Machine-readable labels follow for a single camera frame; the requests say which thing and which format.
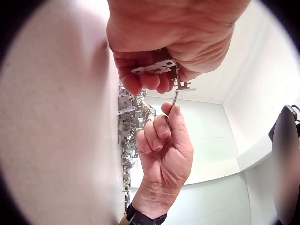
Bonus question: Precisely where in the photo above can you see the person's left hand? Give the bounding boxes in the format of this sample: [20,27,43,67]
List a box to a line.
[106,0,244,94]

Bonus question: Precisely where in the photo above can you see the person's right hand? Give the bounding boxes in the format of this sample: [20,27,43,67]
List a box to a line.
[131,102,194,220]

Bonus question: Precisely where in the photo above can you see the person's right ring finger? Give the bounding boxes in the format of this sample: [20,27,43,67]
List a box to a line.
[137,130,164,152]

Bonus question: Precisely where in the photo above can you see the person's right middle finger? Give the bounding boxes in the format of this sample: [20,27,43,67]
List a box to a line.
[144,115,172,139]

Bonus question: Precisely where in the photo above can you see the pile of metal brackets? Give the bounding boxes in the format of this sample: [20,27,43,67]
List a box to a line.
[116,81,157,211]

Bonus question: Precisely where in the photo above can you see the person's right little finger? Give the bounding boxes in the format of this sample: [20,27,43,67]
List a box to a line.
[136,143,153,156]

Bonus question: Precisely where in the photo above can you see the metal hinge bracket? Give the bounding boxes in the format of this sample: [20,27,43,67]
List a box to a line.
[131,60,198,92]

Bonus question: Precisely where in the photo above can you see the person's left fingers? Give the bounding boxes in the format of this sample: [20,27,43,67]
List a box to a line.
[113,50,176,94]

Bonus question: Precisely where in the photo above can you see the thin metal pin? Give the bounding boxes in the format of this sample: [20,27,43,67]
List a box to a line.
[167,91,180,123]

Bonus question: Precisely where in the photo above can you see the person's right index finger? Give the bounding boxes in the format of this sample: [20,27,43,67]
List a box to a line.
[161,102,175,122]

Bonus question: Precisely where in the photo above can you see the person's right thumb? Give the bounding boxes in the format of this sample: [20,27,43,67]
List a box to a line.
[167,105,191,153]

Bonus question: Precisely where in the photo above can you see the black wrist band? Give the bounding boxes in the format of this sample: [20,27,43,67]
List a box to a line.
[126,202,168,225]

